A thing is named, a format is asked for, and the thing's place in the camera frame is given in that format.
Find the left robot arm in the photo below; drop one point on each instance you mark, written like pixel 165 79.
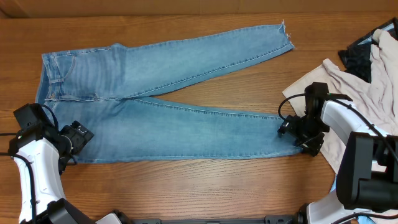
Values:
pixel 42 151

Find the light blue cloth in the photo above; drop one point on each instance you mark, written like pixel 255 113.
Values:
pixel 359 220

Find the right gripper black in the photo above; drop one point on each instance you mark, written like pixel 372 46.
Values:
pixel 314 146

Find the dark patterned garment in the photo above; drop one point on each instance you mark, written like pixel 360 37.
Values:
pixel 356 57

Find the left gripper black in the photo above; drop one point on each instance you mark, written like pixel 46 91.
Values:
pixel 80 136

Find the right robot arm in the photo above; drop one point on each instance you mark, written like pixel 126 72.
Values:
pixel 366 182

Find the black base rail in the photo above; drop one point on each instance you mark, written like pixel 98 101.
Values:
pixel 269 219

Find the beige cloth garment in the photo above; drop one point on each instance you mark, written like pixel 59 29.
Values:
pixel 376 100

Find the light blue denim jeans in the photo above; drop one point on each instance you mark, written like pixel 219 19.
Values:
pixel 114 92

